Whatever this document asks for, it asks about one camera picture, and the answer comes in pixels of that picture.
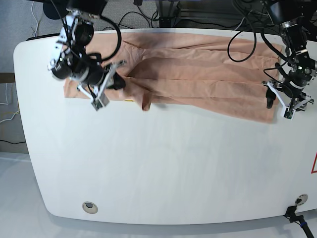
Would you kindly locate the table cable grommet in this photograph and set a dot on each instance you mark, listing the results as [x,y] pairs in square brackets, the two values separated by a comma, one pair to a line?
[302,199]
[90,207]

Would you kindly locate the peach pink T-shirt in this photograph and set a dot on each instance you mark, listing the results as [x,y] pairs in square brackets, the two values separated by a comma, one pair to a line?
[210,72]

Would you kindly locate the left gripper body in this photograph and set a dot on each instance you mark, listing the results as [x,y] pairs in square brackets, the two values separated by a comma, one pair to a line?
[289,96]

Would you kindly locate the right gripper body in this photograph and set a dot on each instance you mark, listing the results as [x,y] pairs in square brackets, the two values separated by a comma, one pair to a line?
[93,82]

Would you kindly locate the red triangle warning sticker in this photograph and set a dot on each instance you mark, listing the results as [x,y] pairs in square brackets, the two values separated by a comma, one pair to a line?
[314,168]

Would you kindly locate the left table cable grommet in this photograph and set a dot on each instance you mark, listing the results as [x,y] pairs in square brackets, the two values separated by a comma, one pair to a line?
[90,207]

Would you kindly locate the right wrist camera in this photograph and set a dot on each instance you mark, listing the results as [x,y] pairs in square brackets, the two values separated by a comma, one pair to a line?
[100,102]

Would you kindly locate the black clamp with cable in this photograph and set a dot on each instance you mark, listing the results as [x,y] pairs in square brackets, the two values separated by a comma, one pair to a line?
[298,219]

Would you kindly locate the right table cable grommet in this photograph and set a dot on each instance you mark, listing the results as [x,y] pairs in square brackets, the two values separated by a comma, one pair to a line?
[302,199]

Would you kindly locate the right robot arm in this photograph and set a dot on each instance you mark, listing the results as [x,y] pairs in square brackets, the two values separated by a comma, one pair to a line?
[70,60]

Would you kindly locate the black equipment frame base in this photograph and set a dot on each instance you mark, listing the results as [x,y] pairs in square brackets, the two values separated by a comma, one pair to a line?
[168,12]

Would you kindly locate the black round stand base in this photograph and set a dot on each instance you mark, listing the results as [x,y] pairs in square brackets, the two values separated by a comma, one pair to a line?
[54,11]

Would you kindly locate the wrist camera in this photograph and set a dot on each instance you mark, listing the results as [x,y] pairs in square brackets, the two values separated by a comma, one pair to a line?
[100,102]
[288,113]

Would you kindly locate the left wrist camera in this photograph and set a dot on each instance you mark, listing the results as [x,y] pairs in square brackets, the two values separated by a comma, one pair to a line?
[288,113]

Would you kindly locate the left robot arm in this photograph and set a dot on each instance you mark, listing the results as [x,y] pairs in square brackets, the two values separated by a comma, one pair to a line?
[294,16]

